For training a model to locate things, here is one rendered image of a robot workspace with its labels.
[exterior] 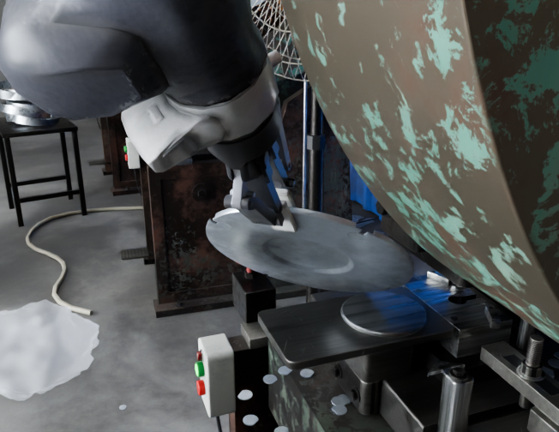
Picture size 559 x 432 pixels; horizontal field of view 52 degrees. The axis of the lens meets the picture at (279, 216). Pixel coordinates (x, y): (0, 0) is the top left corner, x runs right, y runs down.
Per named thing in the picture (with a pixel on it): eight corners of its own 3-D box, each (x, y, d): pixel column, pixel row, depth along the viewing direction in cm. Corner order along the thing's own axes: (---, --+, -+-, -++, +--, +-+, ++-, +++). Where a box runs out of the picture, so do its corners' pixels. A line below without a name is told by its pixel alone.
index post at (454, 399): (447, 447, 69) (456, 379, 65) (434, 430, 71) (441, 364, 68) (467, 441, 70) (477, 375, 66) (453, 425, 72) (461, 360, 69)
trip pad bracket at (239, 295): (247, 379, 112) (245, 288, 105) (234, 351, 120) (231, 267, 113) (276, 372, 113) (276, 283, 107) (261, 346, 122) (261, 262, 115)
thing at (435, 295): (456, 357, 81) (459, 329, 79) (400, 308, 94) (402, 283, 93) (508, 346, 84) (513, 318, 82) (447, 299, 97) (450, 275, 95)
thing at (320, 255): (180, 245, 87) (182, 240, 88) (341, 303, 97) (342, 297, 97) (253, 187, 62) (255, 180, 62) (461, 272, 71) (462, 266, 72)
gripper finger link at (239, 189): (253, 138, 52) (237, 188, 50) (266, 171, 57) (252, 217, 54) (229, 136, 53) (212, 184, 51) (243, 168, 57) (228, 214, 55)
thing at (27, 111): (18, 227, 330) (-6, 87, 303) (6, 206, 367) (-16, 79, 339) (88, 215, 350) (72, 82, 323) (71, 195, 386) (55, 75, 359)
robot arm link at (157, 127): (278, 20, 45) (291, 66, 50) (138, 18, 49) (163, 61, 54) (237, 154, 40) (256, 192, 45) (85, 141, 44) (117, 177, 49)
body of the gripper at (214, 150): (260, 149, 47) (284, 201, 55) (284, 67, 50) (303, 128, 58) (177, 141, 49) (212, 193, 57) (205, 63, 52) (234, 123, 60)
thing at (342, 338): (288, 447, 76) (289, 360, 72) (256, 385, 89) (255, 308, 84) (447, 405, 84) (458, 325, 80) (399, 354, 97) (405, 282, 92)
